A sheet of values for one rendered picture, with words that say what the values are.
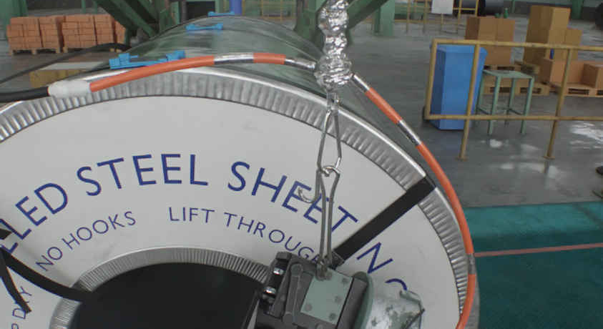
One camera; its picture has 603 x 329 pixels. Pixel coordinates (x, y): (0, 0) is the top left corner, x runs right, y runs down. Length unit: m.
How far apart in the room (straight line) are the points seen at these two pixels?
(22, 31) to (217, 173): 11.95
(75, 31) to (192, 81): 11.43
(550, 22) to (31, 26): 11.68
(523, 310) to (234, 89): 2.11
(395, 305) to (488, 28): 9.09
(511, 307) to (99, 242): 2.10
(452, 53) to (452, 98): 0.49
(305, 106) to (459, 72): 4.40
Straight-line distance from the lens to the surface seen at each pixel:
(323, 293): 0.71
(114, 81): 0.60
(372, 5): 1.89
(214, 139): 0.71
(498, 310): 2.49
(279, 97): 0.69
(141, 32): 2.12
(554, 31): 10.32
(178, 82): 0.70
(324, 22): 0.55
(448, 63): 4.98
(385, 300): 0.74
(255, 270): 0.82
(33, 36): 12.48
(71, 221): 0.84
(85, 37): 12.00
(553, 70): 8.52
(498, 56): 9.90
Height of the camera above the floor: 1.48
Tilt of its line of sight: 21 degrees down
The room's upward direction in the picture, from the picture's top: 1 degrees clockwise
